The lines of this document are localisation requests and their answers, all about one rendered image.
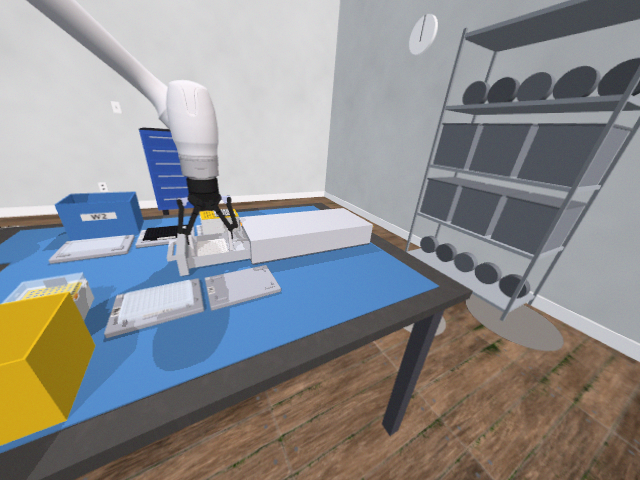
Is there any black multi-well plate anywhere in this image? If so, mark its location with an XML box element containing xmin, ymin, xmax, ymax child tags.
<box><xmin>143</xmin><ymin>225</ymin><xmax>178</xmax><ymax>241</ymax></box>

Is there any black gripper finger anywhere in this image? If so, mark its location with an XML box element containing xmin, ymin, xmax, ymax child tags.
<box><xmin>177</xmin><ymin>197</ymin><xmax>203</xmax><ymax>256</ymax></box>
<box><xmin>208</xmin><ymin>195</ymin><xmax>238</xmax><ymax>250</ymax></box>

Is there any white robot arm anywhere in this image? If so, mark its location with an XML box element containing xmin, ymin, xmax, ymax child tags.
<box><xmin>26</xmin><ymin>0</ymin><xmax>219</xmax><ymax>180</ymax></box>

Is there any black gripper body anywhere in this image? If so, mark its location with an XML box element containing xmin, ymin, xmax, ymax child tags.
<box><xmin>186</xmin><ymin>177</ymin><xmax>222</xmax><ymax>211</ymax></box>

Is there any blue bench mat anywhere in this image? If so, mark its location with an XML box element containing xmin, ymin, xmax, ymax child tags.
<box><xmin>0</xmin><ymin>227</ymin><xmax>439</xmax><ymax>453</ymax></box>

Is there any yellow open-top bin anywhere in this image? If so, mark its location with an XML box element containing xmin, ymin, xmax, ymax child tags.
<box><xmin>0</xmin><ymin>292</ymin><xmax>95</xmax><ymax>446</ymax></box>

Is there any blue open-top bin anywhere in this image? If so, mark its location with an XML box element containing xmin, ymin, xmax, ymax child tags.
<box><xmin>54</xmin><ymin>192</ymin><xmax>144</xmax><ymax>241</ymax></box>

